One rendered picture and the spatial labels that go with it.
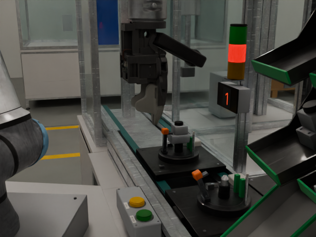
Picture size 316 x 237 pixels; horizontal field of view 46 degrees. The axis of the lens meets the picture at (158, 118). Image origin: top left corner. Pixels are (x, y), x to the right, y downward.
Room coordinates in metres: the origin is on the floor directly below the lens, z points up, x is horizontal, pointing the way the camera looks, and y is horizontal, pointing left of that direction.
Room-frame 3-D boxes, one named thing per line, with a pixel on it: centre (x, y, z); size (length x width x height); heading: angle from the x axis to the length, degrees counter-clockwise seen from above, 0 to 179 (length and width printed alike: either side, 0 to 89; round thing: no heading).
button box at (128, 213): (0.88, 0.06, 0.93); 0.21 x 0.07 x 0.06; 18
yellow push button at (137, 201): (0.88, 0.06, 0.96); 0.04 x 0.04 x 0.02
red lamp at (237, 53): (1.09, -0.23, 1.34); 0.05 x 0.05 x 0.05
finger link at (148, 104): (0.74, 0.02, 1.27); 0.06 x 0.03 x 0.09; 108
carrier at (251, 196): (0.87, -0.17, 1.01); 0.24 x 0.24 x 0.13; 18
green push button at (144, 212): (0.82, 0.03, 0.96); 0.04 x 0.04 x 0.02
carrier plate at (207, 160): (1.19, -0.07, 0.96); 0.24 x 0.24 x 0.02; 18
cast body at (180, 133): (1.19, -0.08, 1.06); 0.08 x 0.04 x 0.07; 108
